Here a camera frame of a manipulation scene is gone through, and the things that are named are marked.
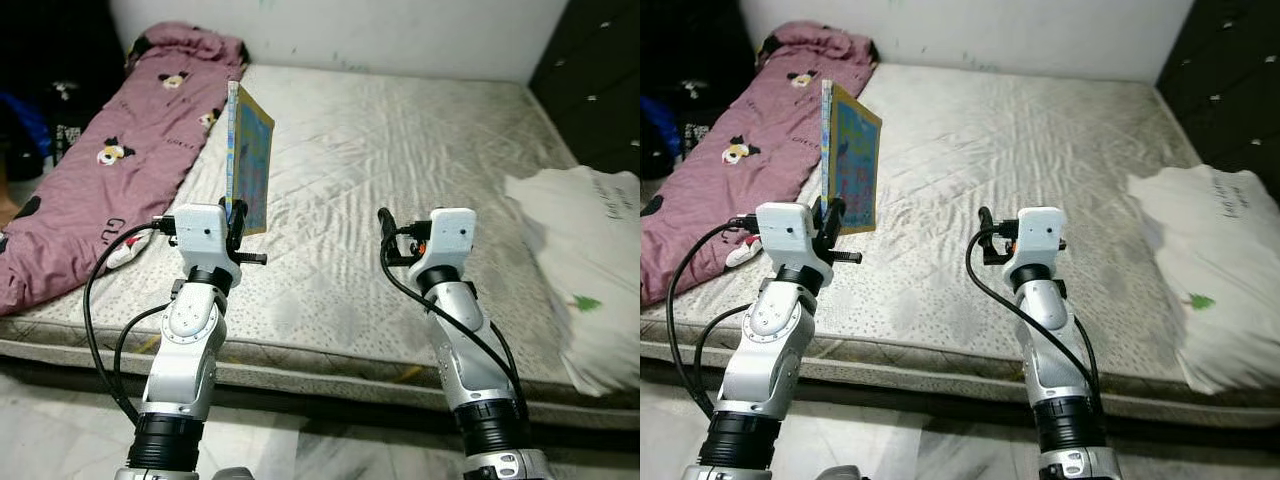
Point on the mauve cartoon print blanket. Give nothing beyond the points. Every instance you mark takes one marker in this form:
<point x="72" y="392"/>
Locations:
<point x="110" y="170"/>
<point x="720" y="170"/>

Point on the grey quilted mattress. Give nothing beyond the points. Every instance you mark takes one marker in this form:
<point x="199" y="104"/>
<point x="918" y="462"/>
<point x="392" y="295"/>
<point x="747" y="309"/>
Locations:
<point x="1000" y="180"/>
<point x="380" y="180"/>

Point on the black tufted headboard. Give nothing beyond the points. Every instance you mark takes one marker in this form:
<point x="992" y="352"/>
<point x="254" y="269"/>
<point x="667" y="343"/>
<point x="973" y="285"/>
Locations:
<point x="590" y="80"/>
<point x="1230" y="80"/>

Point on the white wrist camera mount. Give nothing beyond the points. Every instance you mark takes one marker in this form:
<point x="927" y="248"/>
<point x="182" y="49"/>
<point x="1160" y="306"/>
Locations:
<point x="205" y="235"/>
<point x="1038" y="238"/>
<point x="448" y="240"/>
<point x="790" y="238"/>

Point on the blue cloth bundle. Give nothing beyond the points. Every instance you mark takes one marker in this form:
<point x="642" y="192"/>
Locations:
<point x="652" y="135"/>
<point x="25" y="130"/>

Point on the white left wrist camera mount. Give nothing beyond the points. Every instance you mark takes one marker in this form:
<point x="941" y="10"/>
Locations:
<point x="205" y="235"/>
<point x="790" y="238"/>

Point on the yellow blue children's book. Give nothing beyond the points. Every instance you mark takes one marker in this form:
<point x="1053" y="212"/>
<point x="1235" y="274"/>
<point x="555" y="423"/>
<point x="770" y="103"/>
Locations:
<point x="252" y="150"/>
<point x="855" y="150"/>

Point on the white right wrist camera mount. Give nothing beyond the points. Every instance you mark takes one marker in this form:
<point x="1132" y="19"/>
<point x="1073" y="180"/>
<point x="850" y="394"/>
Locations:
<point x="1038" y="238"/>
<point x="448" y="240"/>

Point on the white pillow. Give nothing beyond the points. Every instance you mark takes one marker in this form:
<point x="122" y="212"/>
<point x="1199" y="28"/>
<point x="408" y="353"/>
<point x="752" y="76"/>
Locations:
<point x="1220" y="260"/>
<point x="590" y="260"/>

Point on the grey left robot leg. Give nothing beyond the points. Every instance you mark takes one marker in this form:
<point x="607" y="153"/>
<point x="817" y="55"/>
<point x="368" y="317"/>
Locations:
<point x="840" y="474"/>
<point x="235" y="474"/>

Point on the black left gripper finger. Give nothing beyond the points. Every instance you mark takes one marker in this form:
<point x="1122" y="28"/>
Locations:
<point x="838" y="225"/>
<point x="238" y="225"/>
<point x="820" y="218"/>

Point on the dark bed base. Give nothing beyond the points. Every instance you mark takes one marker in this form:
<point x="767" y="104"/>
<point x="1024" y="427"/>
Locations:
<point x="900" y="405"/>
<point x="330" y="402"/>

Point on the black printed bag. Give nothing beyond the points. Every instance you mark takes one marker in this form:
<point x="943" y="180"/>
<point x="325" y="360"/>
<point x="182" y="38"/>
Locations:
<point x="692" y="120"/>
<point x="72" y="120"/>

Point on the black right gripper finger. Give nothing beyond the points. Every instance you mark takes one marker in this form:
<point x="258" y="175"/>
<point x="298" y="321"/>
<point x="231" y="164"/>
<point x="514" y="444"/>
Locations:
<point x="388" y="225"/>
<point x="986" y="222"/>

